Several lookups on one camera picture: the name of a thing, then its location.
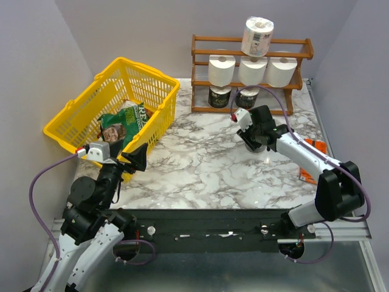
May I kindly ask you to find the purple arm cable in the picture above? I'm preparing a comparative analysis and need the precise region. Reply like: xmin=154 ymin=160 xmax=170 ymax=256
xmin=230 ymin=85 xmax=372 ymax=223
xmin=29 ymin=153 xmax=80 ymax=265

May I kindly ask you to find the wooden two-tier shelf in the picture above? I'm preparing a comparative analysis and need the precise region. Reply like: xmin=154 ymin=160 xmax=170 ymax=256
xmin=191 ymin=35 xmax=314 ymax=116

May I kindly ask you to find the black roll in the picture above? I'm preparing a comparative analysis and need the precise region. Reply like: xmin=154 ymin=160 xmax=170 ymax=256
xmin=246 ymin=146 xmax=266 ymax=153
xmin=208 ymin=86 xmax=232 ymax=108
xmin=235 ymin=88 xmax=260 ymax=110

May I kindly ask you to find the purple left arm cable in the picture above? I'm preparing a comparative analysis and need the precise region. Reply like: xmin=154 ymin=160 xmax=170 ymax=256
xmin=29 ymin=153 xmax=80 ymax=265

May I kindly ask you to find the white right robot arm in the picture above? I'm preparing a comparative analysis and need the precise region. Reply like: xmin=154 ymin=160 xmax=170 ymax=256
xmin=232 ymin=106 xmax=365 ymax=238

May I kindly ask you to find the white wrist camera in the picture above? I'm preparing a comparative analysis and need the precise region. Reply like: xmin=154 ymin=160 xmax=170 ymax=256
xmin=232 ymin=108 xmax=253 ymax=132
xmin=75 ymin=141 xmax=110 ymax=163

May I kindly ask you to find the green snack bag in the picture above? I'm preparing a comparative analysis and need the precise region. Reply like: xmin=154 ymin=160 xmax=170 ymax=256
xmin=98 ymin=101 xmax=154 ymax=149

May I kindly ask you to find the white paper roll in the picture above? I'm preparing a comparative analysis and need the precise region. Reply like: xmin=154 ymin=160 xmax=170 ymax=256
xmin=238 ymin=56 xmax=268 ymax=86
xmin=208 ymin=55 xmax=236 ymax=87
xmin=265 ymin=57 xmax=297 ymax=88

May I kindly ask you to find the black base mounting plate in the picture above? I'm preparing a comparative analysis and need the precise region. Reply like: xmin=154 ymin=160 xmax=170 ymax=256
xmin=104 ymin=209 xmax=319 ymax=256

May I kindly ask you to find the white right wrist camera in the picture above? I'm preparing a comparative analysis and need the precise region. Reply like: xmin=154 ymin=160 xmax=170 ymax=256
xmin=232 ymin=108 xmax=253 ymax=132

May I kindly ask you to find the orange snack packet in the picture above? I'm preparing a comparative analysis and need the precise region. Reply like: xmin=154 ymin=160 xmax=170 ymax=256
xmin=299 ymin=138 xmax=327 ymax=184

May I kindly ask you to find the plastic pinkish paper roll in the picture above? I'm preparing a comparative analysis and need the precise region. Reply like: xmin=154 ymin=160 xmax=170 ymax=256
xmin=241 ymin=16 xmax=274 ymax=57

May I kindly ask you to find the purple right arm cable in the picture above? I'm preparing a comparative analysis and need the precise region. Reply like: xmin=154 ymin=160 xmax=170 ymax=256
xmin=230 ymin=85 xmax=372 ymax=223

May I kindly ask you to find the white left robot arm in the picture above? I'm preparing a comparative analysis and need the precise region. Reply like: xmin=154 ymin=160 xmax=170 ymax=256
xmin=29 ymin=141 xmax=148 ymax=291

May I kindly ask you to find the yellow plastic shopping basket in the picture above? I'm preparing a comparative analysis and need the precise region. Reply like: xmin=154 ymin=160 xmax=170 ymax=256
xmin=43 ymin=57 xmax=181 ymax=183

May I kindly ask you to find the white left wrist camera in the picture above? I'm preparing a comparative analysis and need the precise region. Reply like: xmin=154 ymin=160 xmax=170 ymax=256
xmin=75 ymin=141 xmax=110 ymax=163

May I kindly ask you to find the aluminium rail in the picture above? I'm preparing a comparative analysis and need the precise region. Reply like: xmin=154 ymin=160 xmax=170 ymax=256
xmin=51 ymin=219 xmax=371 ymax=243

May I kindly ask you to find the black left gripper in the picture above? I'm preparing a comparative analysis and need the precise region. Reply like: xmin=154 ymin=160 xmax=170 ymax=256
xmin=98 ymin=139 xmax=148 ymax=208

